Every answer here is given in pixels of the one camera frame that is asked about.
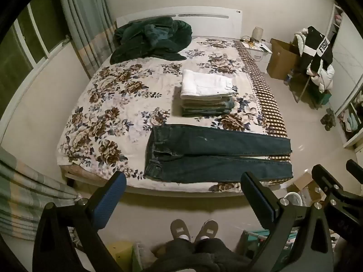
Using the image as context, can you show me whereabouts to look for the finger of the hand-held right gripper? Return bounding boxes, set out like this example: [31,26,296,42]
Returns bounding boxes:
[311,164,345,203]
[346,159,363,180]

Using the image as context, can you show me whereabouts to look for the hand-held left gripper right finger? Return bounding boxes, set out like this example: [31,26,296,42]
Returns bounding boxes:
[240,171,334,272]

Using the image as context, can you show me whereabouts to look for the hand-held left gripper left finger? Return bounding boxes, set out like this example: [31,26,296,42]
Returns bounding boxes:
[32,171,127,272]

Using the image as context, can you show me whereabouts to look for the dark blue jeans pants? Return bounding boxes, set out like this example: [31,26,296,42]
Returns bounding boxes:
[144,125,293,184]

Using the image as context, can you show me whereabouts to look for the small cardboard box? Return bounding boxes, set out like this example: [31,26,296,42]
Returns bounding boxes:
[286,172,326,202]

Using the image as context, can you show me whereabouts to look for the white fan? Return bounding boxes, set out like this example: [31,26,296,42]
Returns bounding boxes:
[282,193,302,207]

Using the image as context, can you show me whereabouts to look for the green crate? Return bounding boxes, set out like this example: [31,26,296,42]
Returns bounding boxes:
[241,229,284,272]

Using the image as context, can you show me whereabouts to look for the yellow box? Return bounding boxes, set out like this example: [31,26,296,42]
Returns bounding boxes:
[109,241,134,272]

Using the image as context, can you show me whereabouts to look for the pair of dark slippers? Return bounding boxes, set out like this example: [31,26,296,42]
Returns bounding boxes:
[320,108,337,131]

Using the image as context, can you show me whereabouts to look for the person's legs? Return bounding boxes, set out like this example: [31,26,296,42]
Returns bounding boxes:
[146,237,256,272]

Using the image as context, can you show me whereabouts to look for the grey-green striped curtain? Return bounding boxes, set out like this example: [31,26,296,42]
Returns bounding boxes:
[57,0,117,78]
[0,146,80,243]

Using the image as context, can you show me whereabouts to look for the bed with floral cover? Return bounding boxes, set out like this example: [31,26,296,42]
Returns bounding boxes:
[57,35,290,194]

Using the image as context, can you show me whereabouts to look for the chair piled with clothes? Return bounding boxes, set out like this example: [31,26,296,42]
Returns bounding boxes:
[293,28,336,92]

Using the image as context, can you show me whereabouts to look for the brown checkered blanket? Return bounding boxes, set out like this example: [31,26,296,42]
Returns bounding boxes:
[237,41,293,187]

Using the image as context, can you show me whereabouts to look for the white wardrobe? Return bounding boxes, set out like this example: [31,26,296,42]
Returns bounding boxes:
[326,4,363,148]

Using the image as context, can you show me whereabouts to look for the black and white jacket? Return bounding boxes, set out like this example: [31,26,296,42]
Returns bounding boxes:
[301,26,334,75]

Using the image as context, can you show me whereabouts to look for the large cardboard box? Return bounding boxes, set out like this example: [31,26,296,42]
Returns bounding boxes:
[267,38,302,80]

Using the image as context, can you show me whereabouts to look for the white nightstand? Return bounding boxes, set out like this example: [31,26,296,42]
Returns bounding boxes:
[241,40,273,73]

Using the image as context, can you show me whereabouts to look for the dark green quilt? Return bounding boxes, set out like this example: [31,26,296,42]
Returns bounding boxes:
[110,16,192,64]

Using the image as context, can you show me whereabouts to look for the white framed window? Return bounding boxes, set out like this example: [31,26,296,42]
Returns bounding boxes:
[0,0,70,114]

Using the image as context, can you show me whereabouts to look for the white bed headboard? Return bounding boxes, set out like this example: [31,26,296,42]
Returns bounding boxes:
[116,7,243,39]

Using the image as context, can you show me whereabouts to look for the metal frame chair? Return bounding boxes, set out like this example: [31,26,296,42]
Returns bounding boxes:
[292,71,324,109]

